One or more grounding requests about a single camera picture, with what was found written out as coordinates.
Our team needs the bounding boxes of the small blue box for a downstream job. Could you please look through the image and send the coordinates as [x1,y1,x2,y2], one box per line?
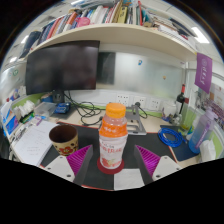
[54,102,72,115]

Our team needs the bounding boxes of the dark rectangular board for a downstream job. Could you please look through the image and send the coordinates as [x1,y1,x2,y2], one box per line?
[96,51,117,85]

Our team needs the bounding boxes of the coiled blue cable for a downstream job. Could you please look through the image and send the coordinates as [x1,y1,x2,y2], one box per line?
[157,127,185,148]

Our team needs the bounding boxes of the black desk mat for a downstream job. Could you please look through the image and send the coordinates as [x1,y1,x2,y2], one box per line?
[39,123,183,191]

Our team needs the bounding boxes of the white tissue pack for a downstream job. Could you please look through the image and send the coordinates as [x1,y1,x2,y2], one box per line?
[16,99,36,119]

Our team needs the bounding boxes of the purple hanging banner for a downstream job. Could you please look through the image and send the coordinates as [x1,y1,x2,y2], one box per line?
[194,52,213,94]

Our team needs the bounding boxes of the ceiling lights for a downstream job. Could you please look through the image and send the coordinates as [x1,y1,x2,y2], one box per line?
[8,25,211,64]

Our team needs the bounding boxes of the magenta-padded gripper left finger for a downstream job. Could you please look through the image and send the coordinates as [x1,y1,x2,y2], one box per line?
[44,144,95,187]

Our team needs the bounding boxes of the white paper napkin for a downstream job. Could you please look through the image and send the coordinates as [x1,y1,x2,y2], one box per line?
[199,139,217,163]

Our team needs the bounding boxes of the orange-capped drink bottle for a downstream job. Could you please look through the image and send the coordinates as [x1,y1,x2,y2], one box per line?
[98,102,129,170]

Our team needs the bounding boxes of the white wall socket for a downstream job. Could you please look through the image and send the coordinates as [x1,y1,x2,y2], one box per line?
[133,95,147,108]
[148,97,161,111]
[115,93,130,106]

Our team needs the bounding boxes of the clear plastic container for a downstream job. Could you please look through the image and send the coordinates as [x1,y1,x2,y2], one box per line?
[34,101,58,118]

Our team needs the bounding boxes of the group photo poster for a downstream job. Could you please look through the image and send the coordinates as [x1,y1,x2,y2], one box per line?
[199,83,224,126]

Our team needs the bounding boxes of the blue tissue box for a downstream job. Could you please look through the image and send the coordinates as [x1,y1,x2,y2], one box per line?
[0,99,21,136]

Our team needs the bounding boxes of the black computer monitor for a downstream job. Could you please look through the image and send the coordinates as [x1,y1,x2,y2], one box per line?
[24,39,101,104]

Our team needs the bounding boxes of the grey metal laptop stand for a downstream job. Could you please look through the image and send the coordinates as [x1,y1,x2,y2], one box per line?
[124,104,148,136]

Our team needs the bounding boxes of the white written paper pad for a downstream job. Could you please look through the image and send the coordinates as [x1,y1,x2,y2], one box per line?
[13,119,60,167]

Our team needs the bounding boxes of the white paper slip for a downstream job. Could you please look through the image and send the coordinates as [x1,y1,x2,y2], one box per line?
[113,168,145,191]

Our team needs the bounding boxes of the beige floral paper cup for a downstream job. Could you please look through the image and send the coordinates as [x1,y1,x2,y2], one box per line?
[48,124,80,157]

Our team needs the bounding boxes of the dark wine bottle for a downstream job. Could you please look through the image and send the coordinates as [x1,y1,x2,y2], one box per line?
[176,84,187,116]

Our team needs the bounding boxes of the black cables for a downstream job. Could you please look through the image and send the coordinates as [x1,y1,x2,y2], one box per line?
[63,90,105,127]

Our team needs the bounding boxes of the white jar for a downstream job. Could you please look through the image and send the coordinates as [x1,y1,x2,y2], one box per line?
[162,99,178,117]

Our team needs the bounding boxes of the purple water bottle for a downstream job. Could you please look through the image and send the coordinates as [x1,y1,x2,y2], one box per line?
[188,109,218,154]

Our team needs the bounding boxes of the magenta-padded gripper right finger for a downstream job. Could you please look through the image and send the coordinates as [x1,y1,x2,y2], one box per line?
[133,144,183,186]

